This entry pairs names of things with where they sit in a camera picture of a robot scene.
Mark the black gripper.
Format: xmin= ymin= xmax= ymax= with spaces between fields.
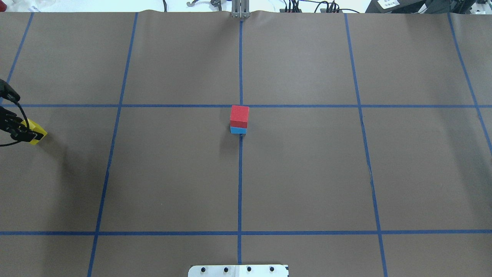
xmin=0 ymin=106 xmax=28 ymax=142

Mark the yellow cube block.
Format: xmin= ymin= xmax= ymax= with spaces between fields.
xmin=21 ymin=119 xmax=48 ymax=145

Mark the blue cube block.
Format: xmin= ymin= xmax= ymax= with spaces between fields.
xmin=230 ymin=126 xmax=247 ymax=135

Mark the red cube block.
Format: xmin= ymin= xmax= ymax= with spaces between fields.
xmin=229 ymin=105 xmax=249 ymax=128

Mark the brown paper table cover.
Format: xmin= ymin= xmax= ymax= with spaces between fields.
xmin=1 ymin=10 xmax=491 ymax=277

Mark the black box with label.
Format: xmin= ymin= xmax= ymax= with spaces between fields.
xmin=365 ymin=0 xmax=433 ymax=14

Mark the black camera cable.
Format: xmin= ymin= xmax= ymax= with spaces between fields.
xmin=0 ymin=98 xmax=30 ymax=147

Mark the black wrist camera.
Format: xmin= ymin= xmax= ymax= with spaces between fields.
xmin=0 ymin=79 xmax=20 ymax=103

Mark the white camera mast with base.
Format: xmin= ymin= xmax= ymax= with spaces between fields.
xmin=188 ymin=264 xmax=289 ymax=277

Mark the aluminium frame post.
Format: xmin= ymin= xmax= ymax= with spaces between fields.
xmin=230 ymin=0 xmax=251 ymax=19

